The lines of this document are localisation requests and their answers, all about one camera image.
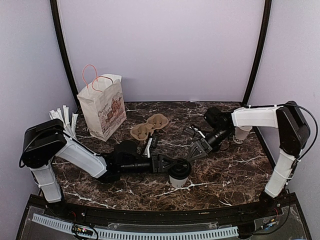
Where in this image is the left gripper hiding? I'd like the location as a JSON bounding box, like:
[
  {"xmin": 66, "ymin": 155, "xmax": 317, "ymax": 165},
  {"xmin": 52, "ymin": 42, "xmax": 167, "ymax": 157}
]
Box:
[{"xmin": 120, "ymin": 155, "xmax": 178, "ymax": 175}]

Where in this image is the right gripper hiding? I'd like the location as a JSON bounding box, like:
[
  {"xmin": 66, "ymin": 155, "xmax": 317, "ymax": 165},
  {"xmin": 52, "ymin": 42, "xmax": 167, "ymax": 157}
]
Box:
[{"xmin": 186, "ymin": 126, "xmax": 233, "ymax": 162}]

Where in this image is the single black cup lid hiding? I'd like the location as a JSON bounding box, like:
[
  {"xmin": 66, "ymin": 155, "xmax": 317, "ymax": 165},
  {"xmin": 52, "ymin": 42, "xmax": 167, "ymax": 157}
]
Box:
[{"xmin": 168, "ymin": 161, "xmax": 192, "ymax": 180}]

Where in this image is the white paper coffee cup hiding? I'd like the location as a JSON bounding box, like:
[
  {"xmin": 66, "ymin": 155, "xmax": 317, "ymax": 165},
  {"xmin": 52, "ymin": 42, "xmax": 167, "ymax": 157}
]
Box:
[{"xmin": 233, "ymin": 126, "xmax": 253, "ymax": 144}]

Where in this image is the white paper takeout bag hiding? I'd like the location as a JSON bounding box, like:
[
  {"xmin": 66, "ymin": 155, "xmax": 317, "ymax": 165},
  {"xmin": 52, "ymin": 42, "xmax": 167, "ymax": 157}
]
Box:
[{"xmin": 77, "ymin": 64, "xmax": 127, "ymax": 141}]

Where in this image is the bundle of straws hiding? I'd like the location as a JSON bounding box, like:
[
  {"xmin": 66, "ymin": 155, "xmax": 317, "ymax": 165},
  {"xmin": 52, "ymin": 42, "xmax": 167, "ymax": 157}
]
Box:
[{"xmin": 49, "ymin": 105, "xmax": 79, "ymax": 139}]

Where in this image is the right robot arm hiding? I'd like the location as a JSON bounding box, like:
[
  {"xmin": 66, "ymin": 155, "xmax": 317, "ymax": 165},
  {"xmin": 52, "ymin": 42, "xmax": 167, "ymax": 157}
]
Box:
[{"xmin": 187, "ymin": 101, "xmax": 311, "ymax": 199}]

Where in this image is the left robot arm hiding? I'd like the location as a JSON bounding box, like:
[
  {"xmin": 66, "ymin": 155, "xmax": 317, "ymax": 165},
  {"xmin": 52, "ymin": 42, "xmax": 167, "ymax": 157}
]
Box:
[{"xmin": 19, "ymin": 119, "xmax": 192, "ymax": 218}]

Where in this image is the brown cardboard cup carrier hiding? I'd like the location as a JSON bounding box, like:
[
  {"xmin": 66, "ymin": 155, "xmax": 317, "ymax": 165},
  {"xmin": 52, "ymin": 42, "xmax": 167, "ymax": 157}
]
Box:
[{"xmin": 130, "ymin": 113, "xmax": 169, "ymax": 141}]

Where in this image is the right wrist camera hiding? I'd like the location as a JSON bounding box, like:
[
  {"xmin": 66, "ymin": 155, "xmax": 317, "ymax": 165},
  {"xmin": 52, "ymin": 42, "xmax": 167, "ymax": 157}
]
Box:
[{"xmin": 183, "ymin": 125, "xmax": 206, "ymax": 138}]

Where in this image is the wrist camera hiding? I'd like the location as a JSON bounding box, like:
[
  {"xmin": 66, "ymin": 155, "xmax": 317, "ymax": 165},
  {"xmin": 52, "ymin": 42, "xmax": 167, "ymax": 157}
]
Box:
[
  {"xmin": 183, "ymin": 125, "xmax": 206, "ymax": 138},
  {"xmin": 141, "ymin": 136, "xmax": 159, "ymax": 158}
]

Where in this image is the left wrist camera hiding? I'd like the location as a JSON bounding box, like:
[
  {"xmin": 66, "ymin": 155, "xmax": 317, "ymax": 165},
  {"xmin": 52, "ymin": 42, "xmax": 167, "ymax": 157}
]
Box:
[{"xmin": 141, "ymin": 136, "xmax": 159, "ymax": 158}]

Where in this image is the white slotted cable duct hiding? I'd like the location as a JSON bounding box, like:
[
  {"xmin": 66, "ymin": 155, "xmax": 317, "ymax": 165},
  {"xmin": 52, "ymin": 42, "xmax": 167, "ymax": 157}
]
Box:
[{"xmin": 31, "ymin": 213, "xmax": 239, "ymax": 240}]

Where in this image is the right black frame post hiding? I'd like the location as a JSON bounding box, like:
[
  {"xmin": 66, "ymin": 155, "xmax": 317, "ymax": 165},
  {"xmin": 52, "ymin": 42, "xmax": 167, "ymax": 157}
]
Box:
[{"xmin": 241, "ymin": 0, "xmax": 273, "ymax": 105}]

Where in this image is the black frame post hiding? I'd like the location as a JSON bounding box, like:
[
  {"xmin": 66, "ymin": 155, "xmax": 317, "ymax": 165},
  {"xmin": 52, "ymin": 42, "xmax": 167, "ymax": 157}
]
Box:
[
  {"xmin": 49, "ymin": 0, "xmax": 80, "ymax": 107},
  {"xmin": 241, "ymin": 0, "xmax": 273, "ymax": 105}
]

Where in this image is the left black frame post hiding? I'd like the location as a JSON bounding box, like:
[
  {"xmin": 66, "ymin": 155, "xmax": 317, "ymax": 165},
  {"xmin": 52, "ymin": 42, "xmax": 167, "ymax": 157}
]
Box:
[{"xmin": 49, "ymin": 0, "xmax": 80, "ymax": 107}]

